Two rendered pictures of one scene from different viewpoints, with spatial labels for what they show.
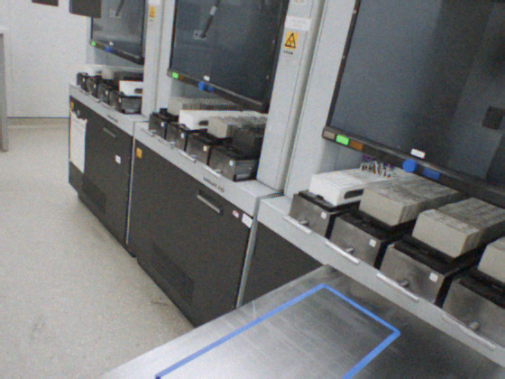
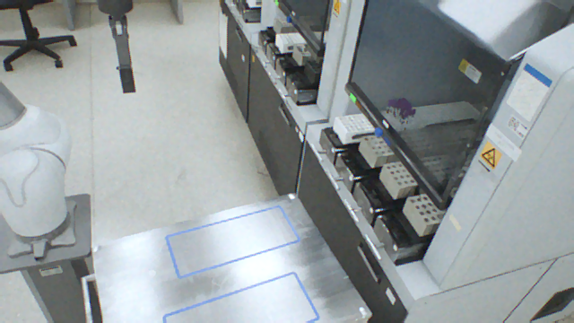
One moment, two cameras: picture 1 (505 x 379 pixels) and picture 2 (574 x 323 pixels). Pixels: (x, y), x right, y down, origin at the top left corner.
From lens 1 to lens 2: 76 cm
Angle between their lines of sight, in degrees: 26
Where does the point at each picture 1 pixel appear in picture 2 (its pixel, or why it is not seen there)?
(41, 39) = not seen: outside the picture
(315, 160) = (343, 104)
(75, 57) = not seen: outside the picture
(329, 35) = (355, 13)
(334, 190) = (343, 134)
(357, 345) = (269, 242)
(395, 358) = (284, 252)
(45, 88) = not seen: outside the picture
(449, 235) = (393, 185)
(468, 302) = (382, 231)
